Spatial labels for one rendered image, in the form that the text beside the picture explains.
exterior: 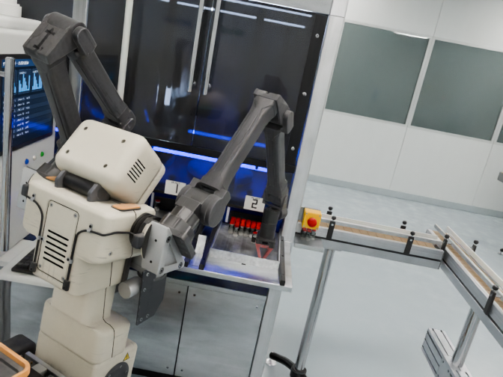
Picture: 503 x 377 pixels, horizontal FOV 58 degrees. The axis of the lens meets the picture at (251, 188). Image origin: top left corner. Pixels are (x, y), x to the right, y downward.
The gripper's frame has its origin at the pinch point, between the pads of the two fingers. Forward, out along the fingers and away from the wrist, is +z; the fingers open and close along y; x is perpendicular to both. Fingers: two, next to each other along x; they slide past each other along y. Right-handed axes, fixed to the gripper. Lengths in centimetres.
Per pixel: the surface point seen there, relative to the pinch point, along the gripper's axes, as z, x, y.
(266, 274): 3.0, -2.7, -5.3
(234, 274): 3.6, 8.6, -10.4
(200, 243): -0.8, 23.1, 2.3
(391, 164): -4, -184, 489
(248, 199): -15.5, 8.7, 26.5
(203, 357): 65, 15, 35
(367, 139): -32, -141, 486
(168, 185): -14, 43, 27
